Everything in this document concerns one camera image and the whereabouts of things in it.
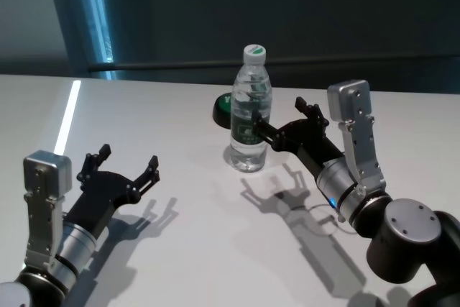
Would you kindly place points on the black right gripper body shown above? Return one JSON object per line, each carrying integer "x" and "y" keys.
{"x": 305, "y": 138}

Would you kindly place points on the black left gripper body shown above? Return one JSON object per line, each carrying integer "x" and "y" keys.
{"x": 98, "y": 199}

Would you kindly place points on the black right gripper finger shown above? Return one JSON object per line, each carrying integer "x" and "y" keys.
{"x": 266, "y": 131}
{"x": 316, "y": 114}

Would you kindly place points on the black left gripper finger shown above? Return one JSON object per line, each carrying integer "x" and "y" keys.
{"x": 90, "y": 165}
{"x": 149, "y": 177}

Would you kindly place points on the clear water bottle green label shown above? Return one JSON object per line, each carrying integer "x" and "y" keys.
{"x": 248, "y": 156}

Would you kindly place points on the green YES button black base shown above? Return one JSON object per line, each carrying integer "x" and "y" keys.
{"x": 221, "y": 111}

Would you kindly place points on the narrow window pane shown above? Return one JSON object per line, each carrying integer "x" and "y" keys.
{"x": 97, "y": 16}

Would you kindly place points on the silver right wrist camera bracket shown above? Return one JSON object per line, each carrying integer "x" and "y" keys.
{"x": 348, "y": 98}

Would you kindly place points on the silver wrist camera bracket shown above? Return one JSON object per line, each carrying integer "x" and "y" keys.
{"x": 348, "y": 98}
{"x": 45, "y": 170}

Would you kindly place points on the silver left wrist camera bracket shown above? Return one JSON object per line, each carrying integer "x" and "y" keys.
{"x": 45, "y": 170}

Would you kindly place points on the grey horizontal rail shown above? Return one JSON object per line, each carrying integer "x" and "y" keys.
{"x": 161, "y": 65}

